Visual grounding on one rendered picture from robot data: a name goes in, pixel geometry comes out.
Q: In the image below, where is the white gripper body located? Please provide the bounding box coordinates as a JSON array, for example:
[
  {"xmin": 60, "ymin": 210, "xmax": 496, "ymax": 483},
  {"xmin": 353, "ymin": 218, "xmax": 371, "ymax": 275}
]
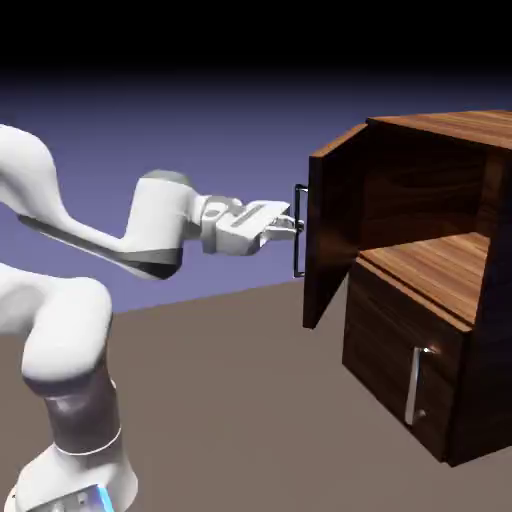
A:
[{"xmin": 214, "ymin": 200, "xmax": 292, "ymax": 256}]

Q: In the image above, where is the dark metal door handle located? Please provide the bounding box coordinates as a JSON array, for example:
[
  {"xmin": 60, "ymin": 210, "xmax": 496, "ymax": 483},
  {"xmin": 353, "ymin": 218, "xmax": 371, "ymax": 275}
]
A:
[{"xmin": 292, "ymin": 183, "xmax": 309, "ymax": 279}]

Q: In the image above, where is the dark wood hinged door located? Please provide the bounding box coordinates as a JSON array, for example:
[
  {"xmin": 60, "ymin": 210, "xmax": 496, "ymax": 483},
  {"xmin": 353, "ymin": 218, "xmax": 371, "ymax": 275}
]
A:
[{"xmin": 302, "ymin": 122, "xmax": 369, "ymax": 330}]

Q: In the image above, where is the dark wood cabinet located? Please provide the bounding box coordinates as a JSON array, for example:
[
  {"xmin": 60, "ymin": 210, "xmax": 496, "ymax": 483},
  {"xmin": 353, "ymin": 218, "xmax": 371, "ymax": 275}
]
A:
[{"xmin": 342, "ymin": 109, "xmax": 512, "ymax": 468}]

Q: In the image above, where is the dark wood lower door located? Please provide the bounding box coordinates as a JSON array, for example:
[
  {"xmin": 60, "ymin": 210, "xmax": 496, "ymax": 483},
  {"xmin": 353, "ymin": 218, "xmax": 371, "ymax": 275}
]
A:
[{"xmin": 342, "ymin": 259, "xmax": 467, "ymax": 463}]

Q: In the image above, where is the silver metal door handle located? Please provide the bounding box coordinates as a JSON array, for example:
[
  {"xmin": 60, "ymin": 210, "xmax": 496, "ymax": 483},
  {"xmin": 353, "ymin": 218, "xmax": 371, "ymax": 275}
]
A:
[{"xmin": 403, "ymin": 345, "xmax": 435, "ymax": 427}]

